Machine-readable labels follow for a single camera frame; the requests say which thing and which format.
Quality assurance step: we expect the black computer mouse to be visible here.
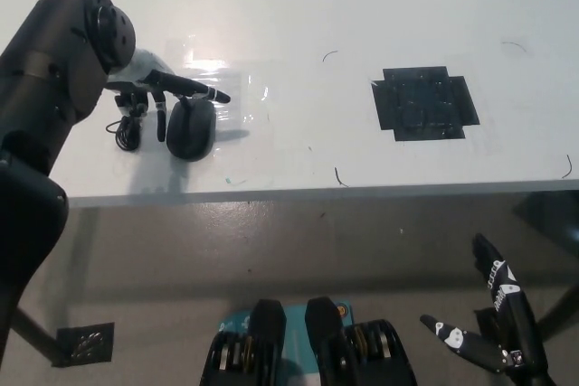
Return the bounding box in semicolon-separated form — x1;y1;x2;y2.
165;98;218;163

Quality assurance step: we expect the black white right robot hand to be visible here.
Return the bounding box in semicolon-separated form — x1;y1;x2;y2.
419;232;551;381

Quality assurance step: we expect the black floor marker square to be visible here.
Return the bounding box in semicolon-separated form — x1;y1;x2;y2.
52;322;116;368

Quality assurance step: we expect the black mouse cable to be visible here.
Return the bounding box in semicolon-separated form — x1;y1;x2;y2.
104;102;148;153

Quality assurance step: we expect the black tape patch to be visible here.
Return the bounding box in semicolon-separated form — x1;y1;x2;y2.
370;65;481;144

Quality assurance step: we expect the clear plastic film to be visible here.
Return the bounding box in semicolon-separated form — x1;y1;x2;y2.
162;34;278;127

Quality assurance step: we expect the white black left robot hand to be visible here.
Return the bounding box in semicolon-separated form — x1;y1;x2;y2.
105;47;233;144

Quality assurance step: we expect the black table leg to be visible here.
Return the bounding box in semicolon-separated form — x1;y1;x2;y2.
8;307;64;361
536;284;579;344

